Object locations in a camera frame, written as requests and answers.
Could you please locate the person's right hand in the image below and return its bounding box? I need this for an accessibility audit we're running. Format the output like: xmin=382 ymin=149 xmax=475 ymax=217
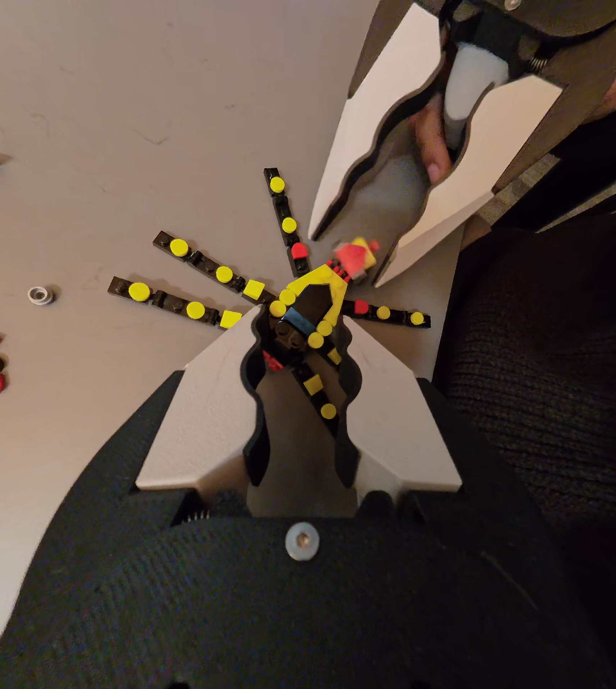
xmin=409 ymin=97 xmax=454 ymax=184

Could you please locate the person's dark knitted sweater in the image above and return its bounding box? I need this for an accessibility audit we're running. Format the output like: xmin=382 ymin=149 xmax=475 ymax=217
xmin=434 ymin=210 xmax=616 ymax=689

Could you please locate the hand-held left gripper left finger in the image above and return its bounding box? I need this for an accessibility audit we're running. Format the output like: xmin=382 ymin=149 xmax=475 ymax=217
xmin=136 ymin=306 xmax=272 ymax=500

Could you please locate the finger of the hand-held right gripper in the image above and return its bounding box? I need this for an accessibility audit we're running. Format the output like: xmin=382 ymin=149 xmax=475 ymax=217
xmin=371 ymin=74 xmax=566 ymax=289
xmin=308 ymin=0 xmax=448 ymax=242

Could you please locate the black yellow lego spider model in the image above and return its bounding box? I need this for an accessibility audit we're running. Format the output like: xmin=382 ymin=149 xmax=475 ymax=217
xmin=108 ymin=168 xmax=431 ymax=431

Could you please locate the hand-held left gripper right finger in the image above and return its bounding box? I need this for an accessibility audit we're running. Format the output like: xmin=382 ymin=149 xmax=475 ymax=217
xmin=335 ymin=315 xmax=462 ymax=495

